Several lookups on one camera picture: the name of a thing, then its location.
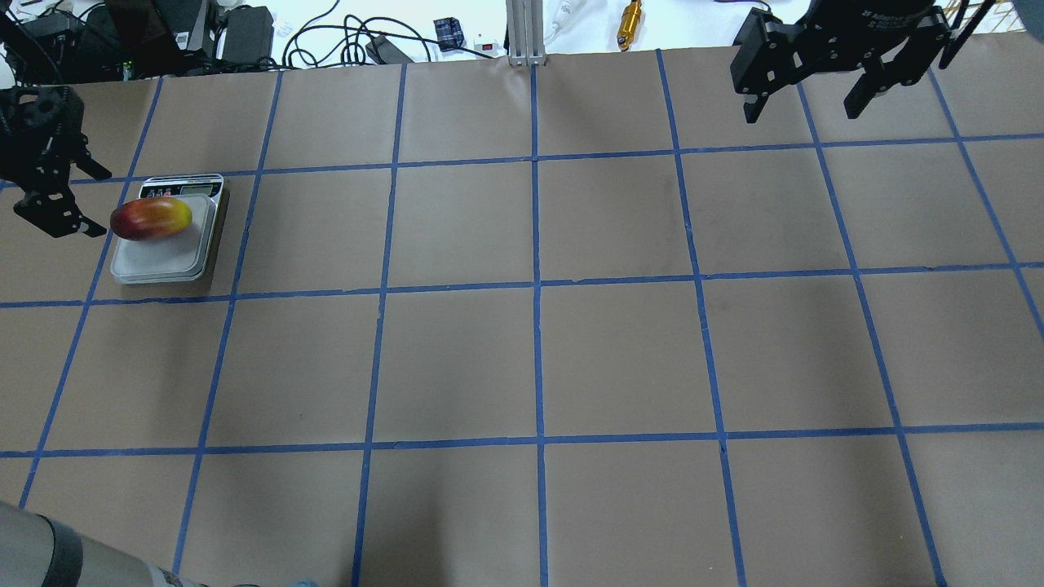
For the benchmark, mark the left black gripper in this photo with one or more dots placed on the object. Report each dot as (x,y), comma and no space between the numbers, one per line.
(34,116)

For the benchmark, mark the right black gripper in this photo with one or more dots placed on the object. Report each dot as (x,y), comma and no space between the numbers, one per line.
(887,18)

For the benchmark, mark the red yellow mango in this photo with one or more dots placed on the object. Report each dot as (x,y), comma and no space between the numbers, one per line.
(145,219)

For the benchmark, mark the silver digital kitchen scale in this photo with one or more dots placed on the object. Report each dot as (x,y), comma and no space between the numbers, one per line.
(183,256)

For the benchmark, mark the yellow brass tool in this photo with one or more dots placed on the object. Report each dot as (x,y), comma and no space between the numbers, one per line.
(628,26)

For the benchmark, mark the black power adapter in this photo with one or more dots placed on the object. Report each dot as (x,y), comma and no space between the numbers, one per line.
(247,35)

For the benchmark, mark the white power strip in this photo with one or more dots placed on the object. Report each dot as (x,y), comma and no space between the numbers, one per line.
(490,46)

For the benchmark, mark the aluminium frame post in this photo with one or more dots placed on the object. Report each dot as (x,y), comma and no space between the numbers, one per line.
(525,45)

